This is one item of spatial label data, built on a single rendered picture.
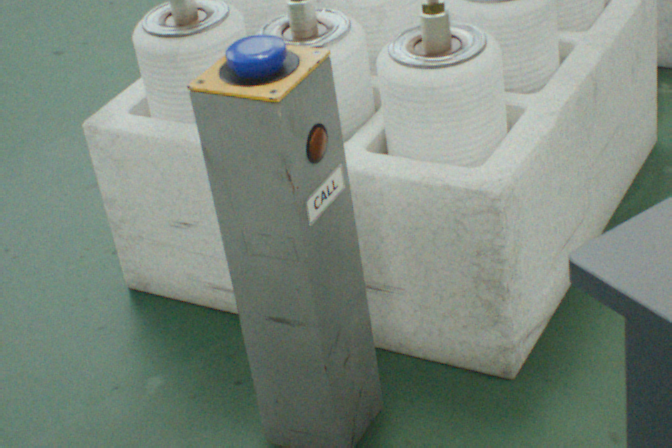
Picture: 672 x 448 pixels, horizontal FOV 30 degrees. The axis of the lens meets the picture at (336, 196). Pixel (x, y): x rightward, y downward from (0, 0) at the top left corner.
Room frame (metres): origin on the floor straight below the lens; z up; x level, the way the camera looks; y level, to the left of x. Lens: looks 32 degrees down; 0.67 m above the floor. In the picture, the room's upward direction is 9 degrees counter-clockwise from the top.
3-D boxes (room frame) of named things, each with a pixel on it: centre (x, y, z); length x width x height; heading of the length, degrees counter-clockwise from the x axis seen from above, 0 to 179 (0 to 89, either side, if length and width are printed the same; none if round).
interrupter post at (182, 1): (1.00, 0.10, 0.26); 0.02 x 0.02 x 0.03
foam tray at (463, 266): (1.03, -0.06, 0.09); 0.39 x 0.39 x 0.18; 57
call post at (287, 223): (0.74, 0.04, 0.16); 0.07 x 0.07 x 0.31; 57
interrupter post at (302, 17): (0.93, 0.00, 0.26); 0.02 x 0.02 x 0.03
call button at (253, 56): (0.75, 0.04, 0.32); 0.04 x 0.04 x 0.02
